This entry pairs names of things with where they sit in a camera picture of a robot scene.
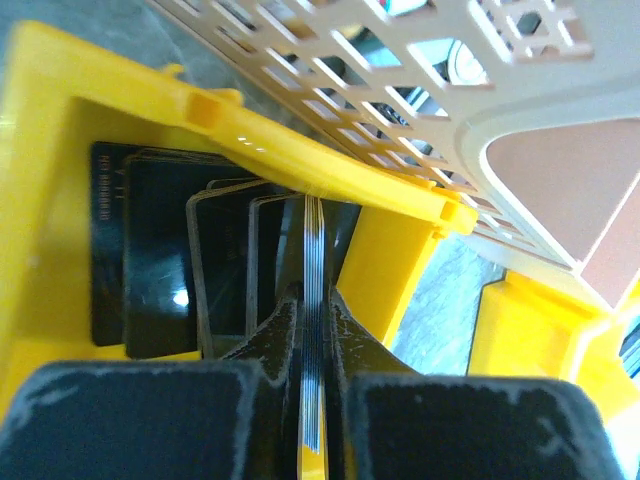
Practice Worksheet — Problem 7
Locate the yellow bin with black items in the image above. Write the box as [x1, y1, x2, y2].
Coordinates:
[0, 19, 480, 480]

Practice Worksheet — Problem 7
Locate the yellow bin with cards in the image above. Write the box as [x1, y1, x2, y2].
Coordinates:
[468, 272, 639, 448]

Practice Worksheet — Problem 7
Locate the black credit card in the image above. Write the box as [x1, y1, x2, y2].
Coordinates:
[300, 195, 326, 454]

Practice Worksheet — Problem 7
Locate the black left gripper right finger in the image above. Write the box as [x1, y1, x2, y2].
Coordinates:
[327, 291, 623, 479]

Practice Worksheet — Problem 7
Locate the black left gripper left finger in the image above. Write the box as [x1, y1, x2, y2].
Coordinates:
[1, 283, 302, 479]

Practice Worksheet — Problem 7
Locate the peach plastic file organizer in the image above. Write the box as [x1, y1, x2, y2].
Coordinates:
[156, 1, 639, 309]

